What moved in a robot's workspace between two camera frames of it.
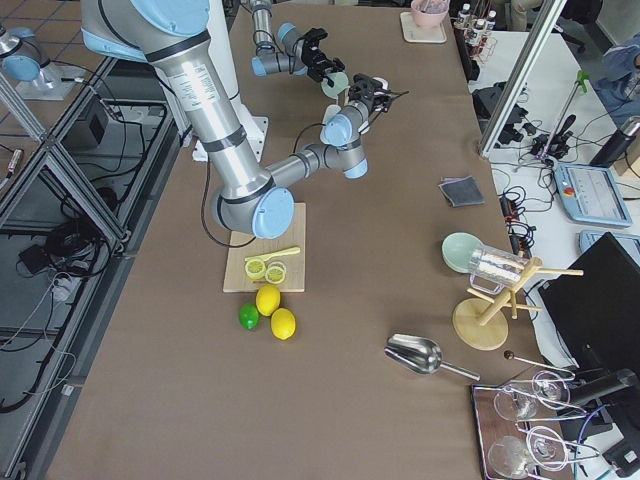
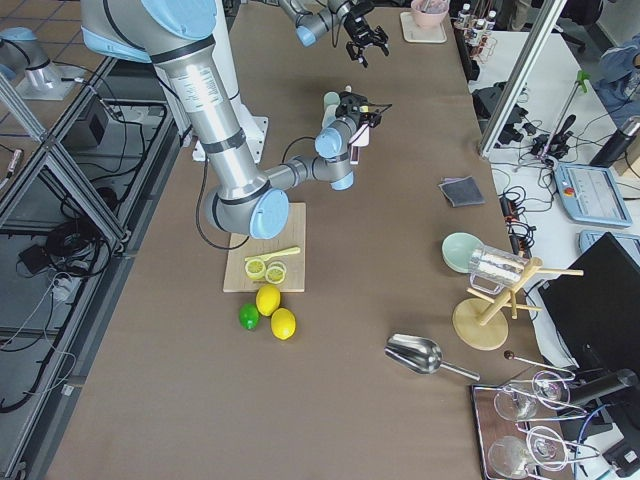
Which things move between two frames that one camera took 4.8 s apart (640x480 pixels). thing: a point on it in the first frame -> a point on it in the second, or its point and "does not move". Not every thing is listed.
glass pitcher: (494, 270) does not move
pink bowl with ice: (428, 14) does not move
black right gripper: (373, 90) -> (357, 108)
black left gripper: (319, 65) -> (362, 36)
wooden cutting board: (244, 244) does not move
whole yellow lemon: (267, 299) does not move
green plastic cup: (341, 83) -> (331, 101)
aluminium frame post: (541, 31) does not move
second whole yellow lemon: (283, 323) does not move
